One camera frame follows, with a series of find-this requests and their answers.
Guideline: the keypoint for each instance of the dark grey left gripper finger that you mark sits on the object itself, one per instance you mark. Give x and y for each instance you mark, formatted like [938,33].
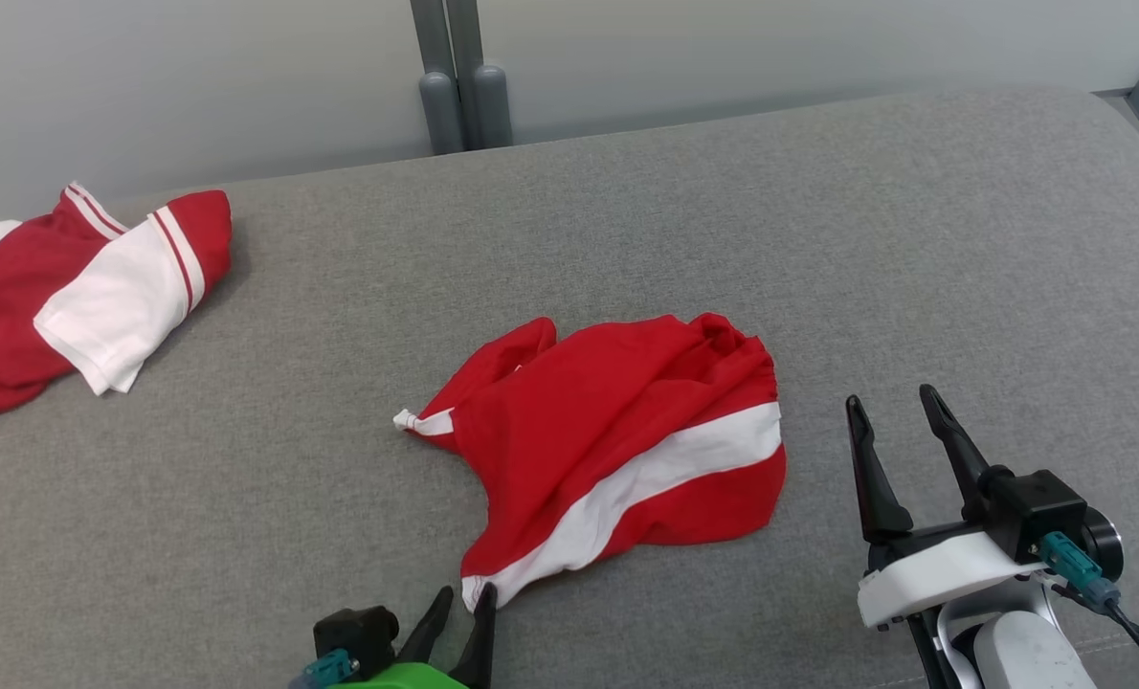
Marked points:
[479,651]
[428,627]

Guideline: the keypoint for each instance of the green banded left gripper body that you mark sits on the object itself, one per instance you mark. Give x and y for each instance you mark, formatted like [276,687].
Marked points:
[397,677]

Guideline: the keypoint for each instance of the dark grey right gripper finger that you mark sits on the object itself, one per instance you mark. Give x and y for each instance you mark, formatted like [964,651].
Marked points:
[876,488]
[957,450]

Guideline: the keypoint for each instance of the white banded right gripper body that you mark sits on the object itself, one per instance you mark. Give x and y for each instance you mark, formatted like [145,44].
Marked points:
[933,579]

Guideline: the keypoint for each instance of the red shorts with white stripe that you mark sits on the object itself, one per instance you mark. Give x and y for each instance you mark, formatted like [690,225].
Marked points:
[608,421]

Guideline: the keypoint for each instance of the red Bulls 23 jersey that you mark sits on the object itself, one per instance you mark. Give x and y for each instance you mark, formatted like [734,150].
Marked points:
[14,306]

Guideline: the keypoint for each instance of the black cylindrical right wrist housing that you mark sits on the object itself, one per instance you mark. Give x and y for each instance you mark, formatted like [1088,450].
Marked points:
[1105,545]

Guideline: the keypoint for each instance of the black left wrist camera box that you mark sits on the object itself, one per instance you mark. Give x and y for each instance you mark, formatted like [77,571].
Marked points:
[354,636]

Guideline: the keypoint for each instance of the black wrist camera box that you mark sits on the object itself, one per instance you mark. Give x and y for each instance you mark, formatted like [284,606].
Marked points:
[1034,507]
[354,636]

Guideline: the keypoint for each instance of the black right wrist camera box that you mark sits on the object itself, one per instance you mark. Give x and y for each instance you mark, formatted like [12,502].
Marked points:
[1034,507]

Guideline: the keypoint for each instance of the grey aluminium partition post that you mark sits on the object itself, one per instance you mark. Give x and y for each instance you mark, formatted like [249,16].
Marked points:
[435,86]
[485,86]

